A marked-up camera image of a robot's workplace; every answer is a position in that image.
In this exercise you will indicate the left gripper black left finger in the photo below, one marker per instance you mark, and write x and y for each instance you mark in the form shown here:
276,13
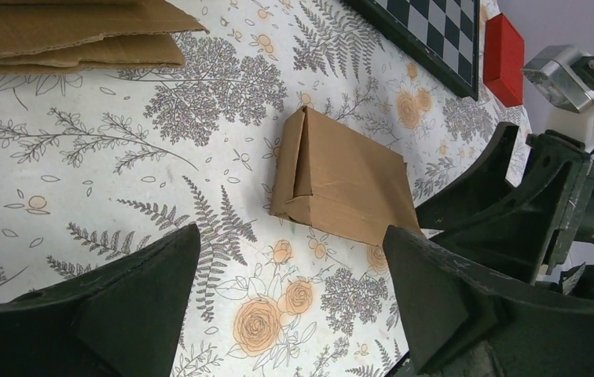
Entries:
121,319

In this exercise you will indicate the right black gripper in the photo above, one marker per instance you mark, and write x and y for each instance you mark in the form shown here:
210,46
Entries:
516,229

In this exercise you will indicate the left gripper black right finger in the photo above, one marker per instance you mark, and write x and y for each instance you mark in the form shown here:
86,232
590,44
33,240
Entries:
461,318

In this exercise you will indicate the brown cardboard box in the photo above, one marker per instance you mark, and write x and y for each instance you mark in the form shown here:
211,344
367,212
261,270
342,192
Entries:
336,180

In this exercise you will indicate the red box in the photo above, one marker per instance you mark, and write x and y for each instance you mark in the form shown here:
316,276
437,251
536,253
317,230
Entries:
504,57

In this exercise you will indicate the black white checkerboard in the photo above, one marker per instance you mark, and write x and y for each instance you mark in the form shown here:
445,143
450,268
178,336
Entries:
440,35

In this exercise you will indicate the stack of flat cardboard boxes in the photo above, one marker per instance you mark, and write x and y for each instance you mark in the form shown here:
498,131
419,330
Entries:
67,36

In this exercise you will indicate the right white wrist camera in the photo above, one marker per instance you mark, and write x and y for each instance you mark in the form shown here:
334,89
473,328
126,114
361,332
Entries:
564,75

